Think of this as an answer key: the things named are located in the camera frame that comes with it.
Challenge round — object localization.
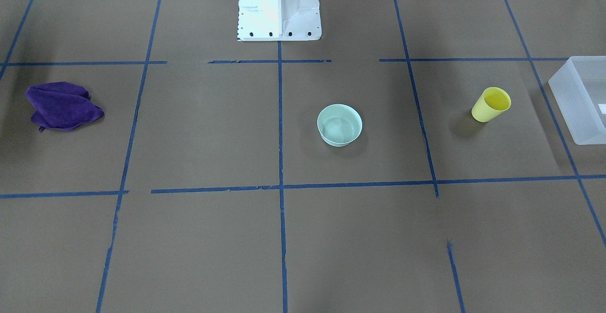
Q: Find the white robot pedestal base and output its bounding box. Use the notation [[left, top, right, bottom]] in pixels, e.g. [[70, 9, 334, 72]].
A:
[[237, 0, 322, 42]]

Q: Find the yellow plastic cup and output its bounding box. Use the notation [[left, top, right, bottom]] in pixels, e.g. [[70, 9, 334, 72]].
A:
[[471, 87, 512, 123]]

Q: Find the purple microfiber cloth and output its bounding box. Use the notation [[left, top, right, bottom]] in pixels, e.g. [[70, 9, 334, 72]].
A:
[[25, 81, 105, 131]]

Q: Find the translucent plastic storage box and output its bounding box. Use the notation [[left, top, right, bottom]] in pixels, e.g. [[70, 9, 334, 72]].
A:
[[548, 56, 606, 145]]

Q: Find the mint green bowl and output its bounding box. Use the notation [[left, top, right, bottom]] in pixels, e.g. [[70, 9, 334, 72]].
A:
[[316, 104, 363, 147]]

